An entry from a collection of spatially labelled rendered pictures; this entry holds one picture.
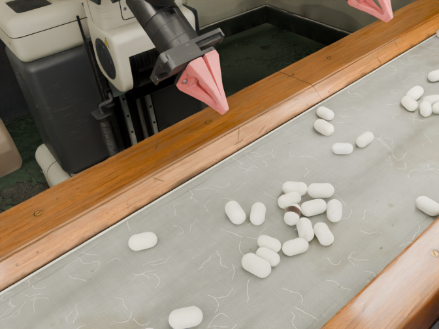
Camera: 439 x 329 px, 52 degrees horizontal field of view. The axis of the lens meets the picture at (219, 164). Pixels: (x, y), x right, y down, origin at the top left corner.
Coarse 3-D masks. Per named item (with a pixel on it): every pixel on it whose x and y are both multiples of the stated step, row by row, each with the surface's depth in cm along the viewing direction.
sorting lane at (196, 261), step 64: (384, 128) 73; (192, 192) 66; (256, 192) 64; (384, 192) 62; (64, 256) 58; (128, 256) 57; (192, 256) 56; (320, 256) 54; (384, 256) 53; (0, 320) 51; (64, 320) 51; (128, 320) 50; (256, 320) 48; (320, 320) 47
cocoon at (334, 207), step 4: (332, 200) 59; (336, 200) 59; (328, 204) 59; (332, 204) 58; (336, 204) 58; (340, 204) 58; (328, 208) 58; (332, 208) 58; (336, 208) 57; (340, 208) 58; (328, 212) 58; (332, 212) 57; (336, 212) 57; (340, 212) 57; (328, 216) 58; (332, 216) 57; (336, 216) 57; (340, 216) 57; (332, 220) 57; (336, 220) 57
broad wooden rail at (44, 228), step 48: (432, 0) 109; (336, 48) 93; (384, 48) 92; (240, 96) 81; (288, 96) 80; (144, 144) 72; (192, 144) 71; (240, 144) 73; (48, 192) 65; (96, 192) 64; (144, 192) 65; (0, 240) 58; (48, 240) 58; (0, 288) 55
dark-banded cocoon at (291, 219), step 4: (292, 204) 59; (296, 204) 59; (300, 208) 59; (288, 212) 58; (292, 212) 58; (284, 216) 58; (288, 216) 57; (292, 216) 57; (296, 216) 57; (284, 220) 58; (288, 220) 57; (292, 220) 57; (296, 220) 57; (288, 224) 58; (292, 224) 58
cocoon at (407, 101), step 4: (404, 96) 77; (408, 96) 77; (404, 100) 77; (408, 100) 76; (412, 100) 76; (404, 104) 76; (408, 104) 76; (412, 104) 75; (416, 104) 75; (408, 108) 76; (412, 108) 75; (416, 108) 76
